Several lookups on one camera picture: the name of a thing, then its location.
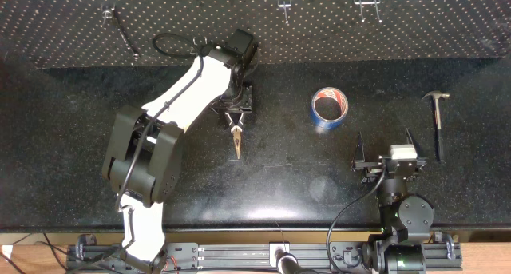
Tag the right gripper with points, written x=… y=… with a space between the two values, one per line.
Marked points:
x=401 y=169

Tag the hammer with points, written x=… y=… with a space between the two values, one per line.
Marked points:
x=438 y=122

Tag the roll of blue tape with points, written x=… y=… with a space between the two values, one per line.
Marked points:
x=319 y=120

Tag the pliers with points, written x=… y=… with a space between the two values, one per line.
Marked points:
x=237 y=144

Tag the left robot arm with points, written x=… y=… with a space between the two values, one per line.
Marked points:
x=191 y=98

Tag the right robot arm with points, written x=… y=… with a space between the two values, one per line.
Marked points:
x=411 y=218

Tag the black pegboard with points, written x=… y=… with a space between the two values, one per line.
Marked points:
x=439 y=34

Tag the double metal hook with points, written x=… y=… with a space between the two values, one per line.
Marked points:
x=361 y=10

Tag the wrench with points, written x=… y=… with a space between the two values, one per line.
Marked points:
x=123 y=34

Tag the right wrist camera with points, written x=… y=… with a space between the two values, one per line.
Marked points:
x=403 y=152

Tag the mounting rail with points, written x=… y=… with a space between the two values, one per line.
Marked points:
x=231 y=254

